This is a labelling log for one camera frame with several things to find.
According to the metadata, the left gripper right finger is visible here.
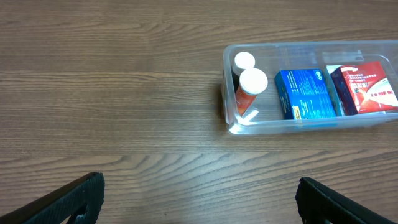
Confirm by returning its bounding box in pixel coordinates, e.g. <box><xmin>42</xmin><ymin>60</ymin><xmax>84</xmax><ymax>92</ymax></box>
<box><xmin>295</xmin><ymin>177</ymin><xmax>394</xmax><ymax>224</ymax></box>

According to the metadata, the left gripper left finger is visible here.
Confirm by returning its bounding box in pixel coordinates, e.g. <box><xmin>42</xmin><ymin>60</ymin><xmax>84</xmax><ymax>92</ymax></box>
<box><xmin>1</xmin><ymin>172</ymin><xmax>105</xmax><ymax>224</ymax></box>

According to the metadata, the blue medicine box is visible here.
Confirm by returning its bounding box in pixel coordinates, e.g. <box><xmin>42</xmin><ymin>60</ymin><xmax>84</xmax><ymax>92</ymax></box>
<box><xmin>275</xmin><ymin>69</ymin><xmax>336</xmax><ymax>120</ymax></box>

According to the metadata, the red medicine box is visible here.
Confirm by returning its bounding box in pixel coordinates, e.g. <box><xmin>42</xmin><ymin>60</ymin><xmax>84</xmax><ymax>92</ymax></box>
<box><xmin>330</xmin><ymin>61</ymin><xmax>397</xmax><ymax>115</ymax></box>

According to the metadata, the clear plastic container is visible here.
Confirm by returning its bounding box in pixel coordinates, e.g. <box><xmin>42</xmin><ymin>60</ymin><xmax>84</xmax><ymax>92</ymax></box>
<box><xmin>222</xmin><ymin>40</ymin><xmax>397</xmax><ymax>134</ymax></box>

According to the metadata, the orange pill bottle white cap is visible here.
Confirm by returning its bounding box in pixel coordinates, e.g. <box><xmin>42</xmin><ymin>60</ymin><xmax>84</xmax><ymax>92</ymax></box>
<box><xmin>235</xmin><ymin>68</ymin><xmax>268</xmax><ymax>116</ymax></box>

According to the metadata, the black bottle white cap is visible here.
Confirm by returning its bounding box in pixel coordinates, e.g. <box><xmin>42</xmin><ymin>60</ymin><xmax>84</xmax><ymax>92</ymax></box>
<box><xmin>231</xmin><ymin>52</ymin><xmax>256</xmax><ymax>91</ymax></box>

